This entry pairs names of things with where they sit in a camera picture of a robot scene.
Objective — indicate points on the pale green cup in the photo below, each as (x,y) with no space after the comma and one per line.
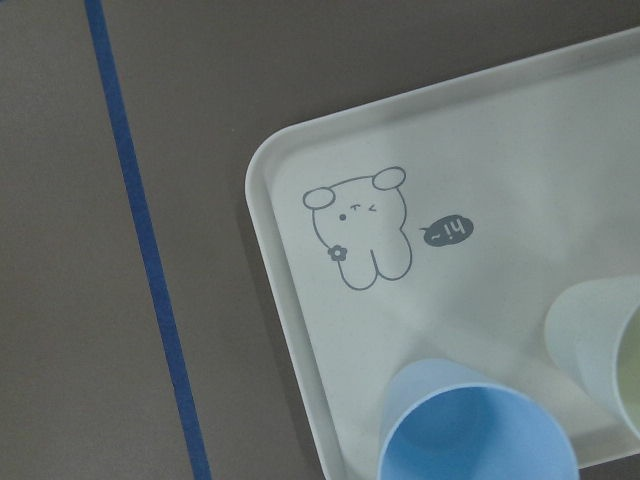
(591,332)

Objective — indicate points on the cream plastic tray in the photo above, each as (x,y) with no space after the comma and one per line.
(519,182)

